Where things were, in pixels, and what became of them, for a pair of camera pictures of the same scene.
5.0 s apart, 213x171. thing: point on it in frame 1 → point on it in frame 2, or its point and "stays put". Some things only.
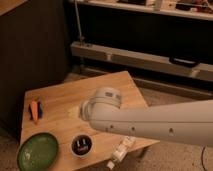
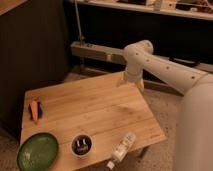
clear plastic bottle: x=120 y=151 stays put
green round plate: x=38 y=152 stays put
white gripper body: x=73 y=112 → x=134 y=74
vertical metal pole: x=79 y=25 stays put
